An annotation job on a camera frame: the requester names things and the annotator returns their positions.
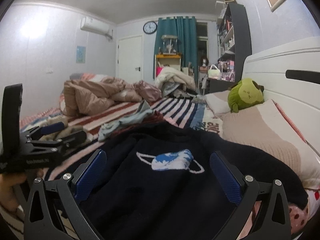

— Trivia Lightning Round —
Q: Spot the striped fleece blanket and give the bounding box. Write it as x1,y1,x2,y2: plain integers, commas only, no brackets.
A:
6,99,224,239

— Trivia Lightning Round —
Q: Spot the person's left hand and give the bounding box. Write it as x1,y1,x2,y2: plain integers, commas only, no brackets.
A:
0,172,28,217

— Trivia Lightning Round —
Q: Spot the glass display case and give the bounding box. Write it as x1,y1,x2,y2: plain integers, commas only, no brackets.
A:
162,35,178,55

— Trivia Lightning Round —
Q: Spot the white handbag on desk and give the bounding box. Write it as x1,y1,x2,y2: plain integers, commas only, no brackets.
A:
207,64,221,79

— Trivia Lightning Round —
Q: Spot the white air conditioner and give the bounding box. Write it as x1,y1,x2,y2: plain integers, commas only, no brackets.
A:
80,17,113,40

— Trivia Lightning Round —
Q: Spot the light blue garment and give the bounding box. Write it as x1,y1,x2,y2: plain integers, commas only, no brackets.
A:
98,100,154,142

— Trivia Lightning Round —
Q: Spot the teal curtain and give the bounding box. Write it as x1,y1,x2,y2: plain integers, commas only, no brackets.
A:
153,16,198,77

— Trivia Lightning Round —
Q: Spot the dark red garment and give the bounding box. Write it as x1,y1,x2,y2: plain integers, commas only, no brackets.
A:
112,111,165,137

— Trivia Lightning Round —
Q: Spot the white door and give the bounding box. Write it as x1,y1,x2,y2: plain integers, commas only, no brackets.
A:
117,35,143,83

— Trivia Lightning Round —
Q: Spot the cream coat pile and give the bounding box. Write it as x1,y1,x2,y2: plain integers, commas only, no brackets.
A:
155,67,196,97

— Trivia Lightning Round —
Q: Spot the wig mannequin head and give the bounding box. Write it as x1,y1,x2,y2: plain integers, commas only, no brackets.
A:
200,56,209,67

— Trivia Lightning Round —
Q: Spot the white bed headboard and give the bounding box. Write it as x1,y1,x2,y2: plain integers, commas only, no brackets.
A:
242,37,319,151

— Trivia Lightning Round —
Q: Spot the green plush toy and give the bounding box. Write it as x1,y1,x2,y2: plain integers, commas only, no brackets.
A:
227,78,264,113

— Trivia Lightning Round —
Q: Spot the pink striped duvet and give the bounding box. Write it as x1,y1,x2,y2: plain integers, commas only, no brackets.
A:
59,73,142,117

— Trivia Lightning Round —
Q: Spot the pink near pillow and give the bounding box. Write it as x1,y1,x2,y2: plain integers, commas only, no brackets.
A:
221,100,319,190

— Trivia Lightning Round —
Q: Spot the white far pillow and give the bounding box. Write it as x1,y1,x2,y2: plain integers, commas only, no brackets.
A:
204,90,231,115

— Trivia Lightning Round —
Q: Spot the yellow white small cabinet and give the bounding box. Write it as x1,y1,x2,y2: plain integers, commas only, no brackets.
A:
154,54,181,78

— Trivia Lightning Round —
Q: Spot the navy planet sweater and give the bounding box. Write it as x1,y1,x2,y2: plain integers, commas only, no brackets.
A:
81,122,308,239

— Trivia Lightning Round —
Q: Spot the dark bookshelf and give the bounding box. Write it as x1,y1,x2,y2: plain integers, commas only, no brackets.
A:
209,1,252,93

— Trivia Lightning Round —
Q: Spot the blue wall poster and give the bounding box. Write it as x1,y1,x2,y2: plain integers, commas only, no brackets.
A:
76,46,86,63

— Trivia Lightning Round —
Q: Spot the round wall clock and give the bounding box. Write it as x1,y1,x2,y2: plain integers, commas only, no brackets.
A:
143,21,157,35

